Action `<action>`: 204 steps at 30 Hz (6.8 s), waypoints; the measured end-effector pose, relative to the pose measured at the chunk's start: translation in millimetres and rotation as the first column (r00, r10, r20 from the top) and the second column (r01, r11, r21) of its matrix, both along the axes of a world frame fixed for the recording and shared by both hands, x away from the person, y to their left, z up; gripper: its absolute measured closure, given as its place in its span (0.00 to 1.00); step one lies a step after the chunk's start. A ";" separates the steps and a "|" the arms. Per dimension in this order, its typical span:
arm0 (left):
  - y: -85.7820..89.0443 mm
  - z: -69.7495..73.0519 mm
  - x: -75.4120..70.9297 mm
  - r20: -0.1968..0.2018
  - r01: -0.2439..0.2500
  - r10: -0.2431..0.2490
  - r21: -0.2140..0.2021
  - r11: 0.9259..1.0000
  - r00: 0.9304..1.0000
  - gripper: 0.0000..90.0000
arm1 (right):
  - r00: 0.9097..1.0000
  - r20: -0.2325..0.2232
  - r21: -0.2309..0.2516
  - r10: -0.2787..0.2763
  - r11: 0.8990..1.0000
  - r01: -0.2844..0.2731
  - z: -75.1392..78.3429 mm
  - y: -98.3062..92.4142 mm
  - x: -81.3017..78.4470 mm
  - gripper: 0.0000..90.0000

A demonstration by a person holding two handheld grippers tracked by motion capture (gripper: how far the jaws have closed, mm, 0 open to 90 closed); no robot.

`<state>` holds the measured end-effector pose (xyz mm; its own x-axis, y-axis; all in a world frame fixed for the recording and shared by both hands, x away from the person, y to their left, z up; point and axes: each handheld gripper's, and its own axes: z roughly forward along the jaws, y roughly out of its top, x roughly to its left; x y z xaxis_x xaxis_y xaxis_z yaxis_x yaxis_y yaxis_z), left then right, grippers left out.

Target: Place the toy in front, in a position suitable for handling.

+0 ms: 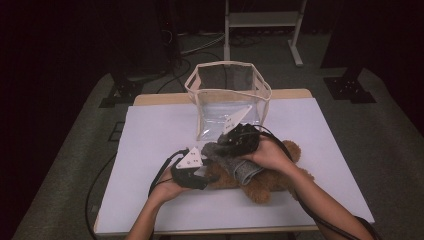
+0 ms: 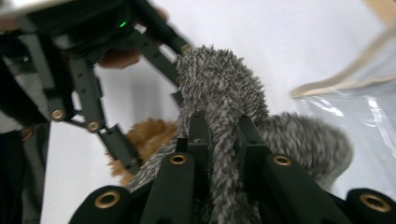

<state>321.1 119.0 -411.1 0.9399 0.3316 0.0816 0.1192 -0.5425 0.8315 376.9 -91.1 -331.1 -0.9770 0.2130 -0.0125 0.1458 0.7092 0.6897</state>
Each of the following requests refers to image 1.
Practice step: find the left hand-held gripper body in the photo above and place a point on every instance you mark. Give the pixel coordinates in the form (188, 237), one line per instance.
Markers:
(188, 173)

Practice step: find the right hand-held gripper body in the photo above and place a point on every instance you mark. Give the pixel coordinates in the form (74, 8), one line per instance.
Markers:
(240, 141)

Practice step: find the grey fuzzy doll sweater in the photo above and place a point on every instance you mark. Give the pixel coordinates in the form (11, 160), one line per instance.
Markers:
(243, 171)

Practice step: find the brown teddy bear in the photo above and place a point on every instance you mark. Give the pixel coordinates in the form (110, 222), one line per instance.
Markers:
(266, 186)

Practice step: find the person's left hand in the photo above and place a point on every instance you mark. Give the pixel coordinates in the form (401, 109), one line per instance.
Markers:
(166, 190)

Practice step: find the person's right hand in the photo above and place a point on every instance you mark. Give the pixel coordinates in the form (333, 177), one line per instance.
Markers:
(270, 155)

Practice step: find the white table cover sheet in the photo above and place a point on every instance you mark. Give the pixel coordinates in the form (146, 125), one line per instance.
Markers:
(160, 126)

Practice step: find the wooden table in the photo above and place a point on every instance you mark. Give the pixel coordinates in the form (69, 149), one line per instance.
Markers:
(160, 99)

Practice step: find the dark floor outlet plate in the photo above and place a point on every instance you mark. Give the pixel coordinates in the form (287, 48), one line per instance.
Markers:
(116, 131)

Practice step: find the black stand base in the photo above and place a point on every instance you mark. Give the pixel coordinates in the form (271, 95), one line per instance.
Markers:
(125, 90)
(350, 90)

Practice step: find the black equipment tower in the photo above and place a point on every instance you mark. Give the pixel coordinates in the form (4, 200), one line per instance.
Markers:
(170, 33)

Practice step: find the white metal stand frame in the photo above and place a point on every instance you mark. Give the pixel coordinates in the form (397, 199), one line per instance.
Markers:
(263, 19)

